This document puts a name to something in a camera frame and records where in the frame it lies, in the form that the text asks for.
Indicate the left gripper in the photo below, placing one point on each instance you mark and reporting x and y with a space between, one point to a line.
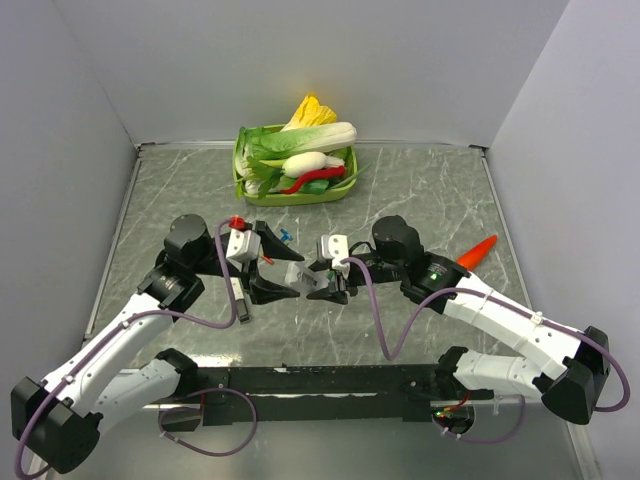
259 288

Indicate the green plastic tray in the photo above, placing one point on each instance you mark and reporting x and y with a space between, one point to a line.
317 191

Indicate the long green napa cabbage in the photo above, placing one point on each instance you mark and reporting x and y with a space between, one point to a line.
284 144

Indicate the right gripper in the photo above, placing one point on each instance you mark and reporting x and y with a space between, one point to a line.
332 296

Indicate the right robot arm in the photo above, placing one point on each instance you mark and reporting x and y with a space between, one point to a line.
562 366

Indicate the green parsley sprig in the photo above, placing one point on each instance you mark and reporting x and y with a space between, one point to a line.
257 177

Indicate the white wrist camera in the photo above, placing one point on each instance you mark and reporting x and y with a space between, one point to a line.
244 243
332 250

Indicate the yellow toy cabbage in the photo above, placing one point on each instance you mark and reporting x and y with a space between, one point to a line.
311 112

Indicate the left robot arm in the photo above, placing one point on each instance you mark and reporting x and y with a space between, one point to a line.
62 417

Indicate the orange toy carrot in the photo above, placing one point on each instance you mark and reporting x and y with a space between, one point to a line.
475 256

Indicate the blue battery upper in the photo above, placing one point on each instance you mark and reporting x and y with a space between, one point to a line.
285 236

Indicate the small green bok choy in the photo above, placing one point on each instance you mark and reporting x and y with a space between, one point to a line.
244 155

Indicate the white toy radish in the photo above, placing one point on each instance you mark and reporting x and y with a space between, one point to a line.
300 164

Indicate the black base bar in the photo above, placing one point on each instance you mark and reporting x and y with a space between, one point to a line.
227 395

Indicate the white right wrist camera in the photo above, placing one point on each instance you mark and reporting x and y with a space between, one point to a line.
332 250

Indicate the red chili pepper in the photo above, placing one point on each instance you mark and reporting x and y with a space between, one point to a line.
321 174

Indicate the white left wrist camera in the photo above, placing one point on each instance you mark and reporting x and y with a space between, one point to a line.
244 243

